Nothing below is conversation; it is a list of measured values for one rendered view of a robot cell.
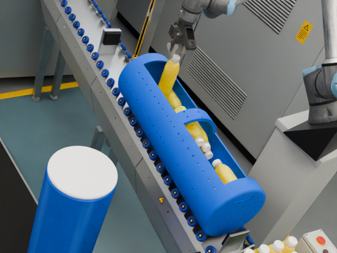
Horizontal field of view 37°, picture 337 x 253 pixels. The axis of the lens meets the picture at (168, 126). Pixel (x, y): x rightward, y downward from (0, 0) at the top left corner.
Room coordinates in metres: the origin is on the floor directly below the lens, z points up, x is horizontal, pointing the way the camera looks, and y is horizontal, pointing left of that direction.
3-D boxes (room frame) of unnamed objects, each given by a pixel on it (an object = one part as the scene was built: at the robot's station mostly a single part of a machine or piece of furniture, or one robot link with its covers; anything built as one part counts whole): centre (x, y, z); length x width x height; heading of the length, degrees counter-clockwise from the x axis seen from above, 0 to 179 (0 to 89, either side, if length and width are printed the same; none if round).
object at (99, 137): (2.12, 0.34, 0.31); 0.06 x 0.06 x 0.63; 42
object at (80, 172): (1.38, 0.24, 1.03); 0.28 x 0.28 x 0.01
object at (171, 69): (2.03, 0.09, 1.18); 0.07 x 0.07 x 0.19
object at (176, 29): (2.05, 0.11, 1.42); 0.09 x 0.08 x 0.12; 42
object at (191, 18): (2.05, 0.11, 1.51); 0.10 x 0.09 x 0.05; 132
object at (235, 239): (1.39, -0.41, 0.99); 0.10 x 0.02 x 0.12; 132
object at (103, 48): (2.38, 0.48, 1.00); 0.10 x 0.04 x 0.15; 132
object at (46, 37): (2.85, 1.00, 0.31); 0.06 x 0.06 x 0.63; 42
